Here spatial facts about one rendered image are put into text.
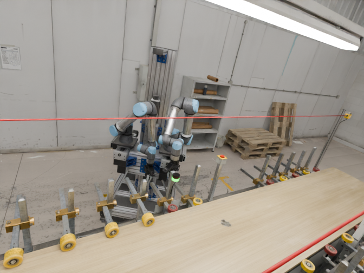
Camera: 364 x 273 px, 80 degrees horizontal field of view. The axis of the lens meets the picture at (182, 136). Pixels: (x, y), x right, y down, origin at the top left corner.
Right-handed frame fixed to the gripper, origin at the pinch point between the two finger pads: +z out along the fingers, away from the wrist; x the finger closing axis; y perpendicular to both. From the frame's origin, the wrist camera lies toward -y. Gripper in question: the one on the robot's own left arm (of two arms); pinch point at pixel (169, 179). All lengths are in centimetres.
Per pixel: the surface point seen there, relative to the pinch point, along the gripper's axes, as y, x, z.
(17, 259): -110, 5, 6
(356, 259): 38, -138, 1
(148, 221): -41.8, -20.1, 5.8
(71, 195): -76, 17, -10
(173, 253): -44, -46, 11
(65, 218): -81, 16, 5
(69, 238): -87, -2, 3
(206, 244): -22, -57, 11
